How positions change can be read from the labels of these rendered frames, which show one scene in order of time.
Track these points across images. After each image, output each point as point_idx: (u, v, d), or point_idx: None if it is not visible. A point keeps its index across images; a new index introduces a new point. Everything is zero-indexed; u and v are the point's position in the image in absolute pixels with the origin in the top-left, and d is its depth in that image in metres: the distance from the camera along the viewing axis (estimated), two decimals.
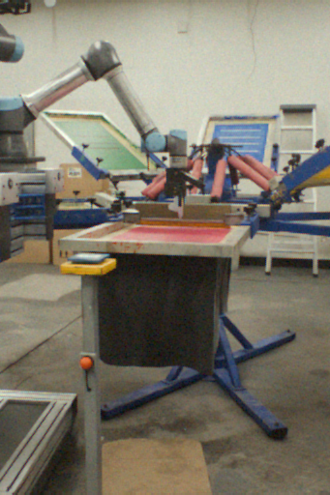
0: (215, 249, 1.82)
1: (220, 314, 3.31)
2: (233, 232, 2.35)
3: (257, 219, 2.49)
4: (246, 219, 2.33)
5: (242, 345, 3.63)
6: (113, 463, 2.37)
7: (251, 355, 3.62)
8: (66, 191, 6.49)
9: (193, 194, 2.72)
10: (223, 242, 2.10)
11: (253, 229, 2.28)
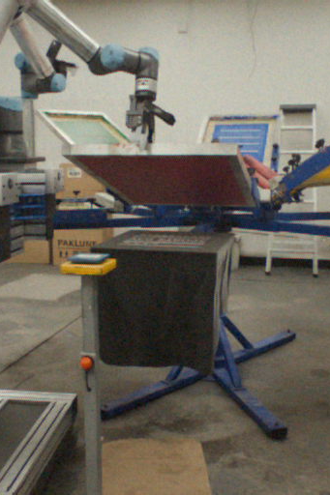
0: (218, 147, 1.81)
1: (220, 314, 3.31)
2: None
3: (258, 195, 2.48)
4: None
5: (242, 345, 3.63)
6: (113, 463, 2.37)
7: (251, 355, 3.62)
8: (66, 191, 6.49)
9: None
10: None
11: (254, 185, 2.26)
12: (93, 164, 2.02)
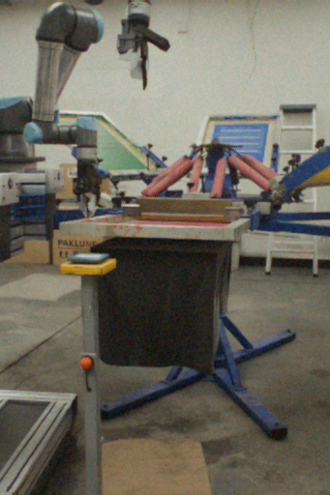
0: (215, 232, 1.81)
1: (220, 314, 3.31)
2: None
3: (257, 216, 2.49)
4: (246, 213, 2.33)
5: (242, 345, 3.63)
6: (113, 463, 2.37)
7: (251, 355, 3.62)
8: (66, 191, 6.49)
9: (193, 192, 2.73)
10: None
11: (253, 221, 2.27)
12: None
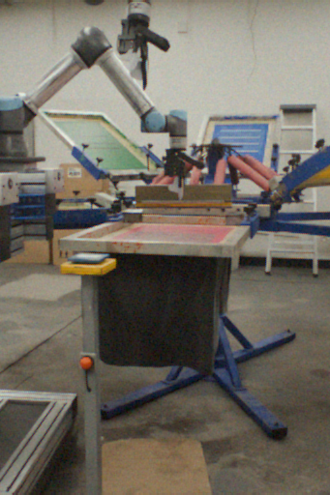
0: (215, 249, 1.82)
1: (220, 314, 3.31)
2: (233, 232, 2.35)
3: (257, 219, 2.49)
4: (246, 219, 2.33)
5: (242, 345, 3.63)
6: (113, 463, 2.37)
7: (251, 355, 3.62)
8: (66, 191, 6.49)
9: None
10: (223, 242, 2.10)
11: (253, 229, 2.28)
12: None
